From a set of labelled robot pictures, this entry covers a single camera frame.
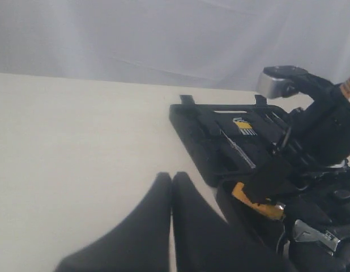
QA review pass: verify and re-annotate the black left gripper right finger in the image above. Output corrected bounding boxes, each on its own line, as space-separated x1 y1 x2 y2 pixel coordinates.
172 172 296 271

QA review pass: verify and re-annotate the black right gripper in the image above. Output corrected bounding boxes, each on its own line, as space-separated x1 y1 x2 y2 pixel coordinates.
247 84 350 201

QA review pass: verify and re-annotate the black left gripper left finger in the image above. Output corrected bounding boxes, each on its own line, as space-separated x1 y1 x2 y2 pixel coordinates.
56 172 172 271

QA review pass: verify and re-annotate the yellow measuring tape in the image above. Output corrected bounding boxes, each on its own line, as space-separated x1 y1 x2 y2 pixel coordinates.
231 182 285 220

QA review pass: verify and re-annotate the black plastic tool case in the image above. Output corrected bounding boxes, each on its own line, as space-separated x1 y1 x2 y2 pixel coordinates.
169 95 350 271

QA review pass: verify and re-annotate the grey voltage tester screwdriver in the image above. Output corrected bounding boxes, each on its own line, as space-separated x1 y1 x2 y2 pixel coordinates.
220 129 256 169

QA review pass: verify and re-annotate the yellow hex key set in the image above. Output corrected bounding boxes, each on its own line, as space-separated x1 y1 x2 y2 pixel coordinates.
233 117 257 136

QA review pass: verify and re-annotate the adjustable wrench black handle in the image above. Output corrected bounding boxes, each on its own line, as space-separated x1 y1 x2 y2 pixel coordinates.
292 219 340 254

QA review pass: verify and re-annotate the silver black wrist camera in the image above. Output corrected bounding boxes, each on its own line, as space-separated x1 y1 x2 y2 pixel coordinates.
256 65 334 100

